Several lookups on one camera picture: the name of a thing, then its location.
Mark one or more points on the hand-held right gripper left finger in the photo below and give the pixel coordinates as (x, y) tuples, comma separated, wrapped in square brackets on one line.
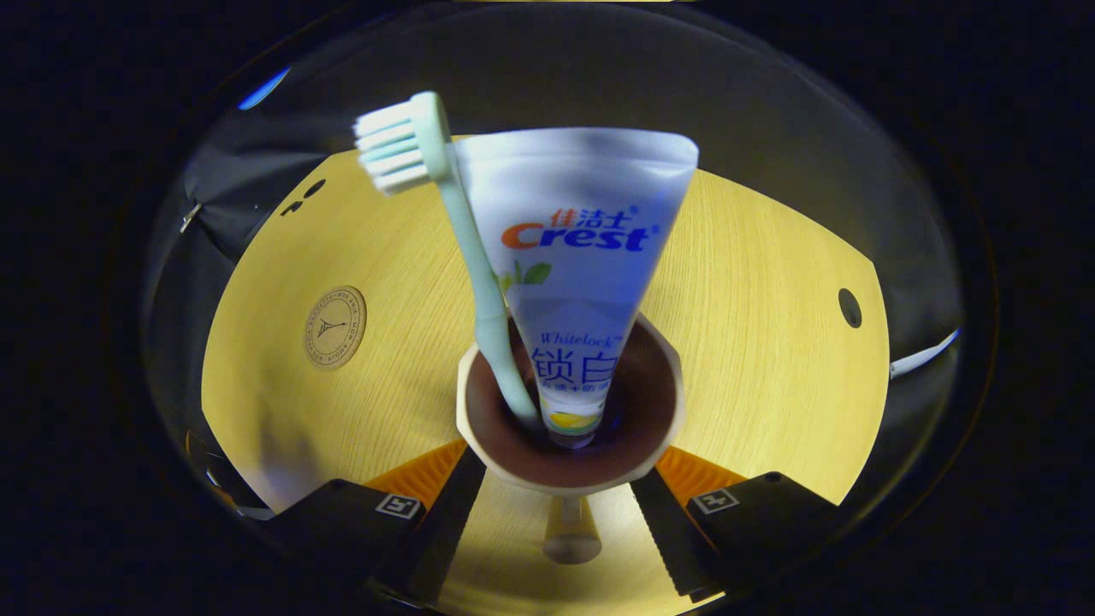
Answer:
[(342, 530)]

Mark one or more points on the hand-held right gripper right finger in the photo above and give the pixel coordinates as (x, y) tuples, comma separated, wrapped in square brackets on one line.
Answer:
[(770, 522)]

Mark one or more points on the beige cup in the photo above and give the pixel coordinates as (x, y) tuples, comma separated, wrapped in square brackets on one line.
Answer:
[(633, 428)]

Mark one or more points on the round brown coaster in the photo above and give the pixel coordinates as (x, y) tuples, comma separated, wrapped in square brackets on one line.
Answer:
[(334, 328)]

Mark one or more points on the pale green toothbrush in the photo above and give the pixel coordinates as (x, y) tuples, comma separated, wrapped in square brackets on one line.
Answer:
[(466, 231)]

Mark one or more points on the white toothpaste tube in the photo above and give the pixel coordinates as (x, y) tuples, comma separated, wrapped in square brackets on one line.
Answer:
[(582, 214)]

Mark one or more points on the wooden desktop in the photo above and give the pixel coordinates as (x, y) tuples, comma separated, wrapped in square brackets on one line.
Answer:
[(753, 342)]

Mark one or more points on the white strip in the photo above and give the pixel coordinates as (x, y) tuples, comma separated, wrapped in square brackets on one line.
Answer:
[(924, 355)]

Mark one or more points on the silver cloth clip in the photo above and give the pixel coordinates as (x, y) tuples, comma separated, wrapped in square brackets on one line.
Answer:
[(190, 216)]

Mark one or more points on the black backdrop cloth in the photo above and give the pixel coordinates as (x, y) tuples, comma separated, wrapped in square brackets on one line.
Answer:
[(770, 111)]

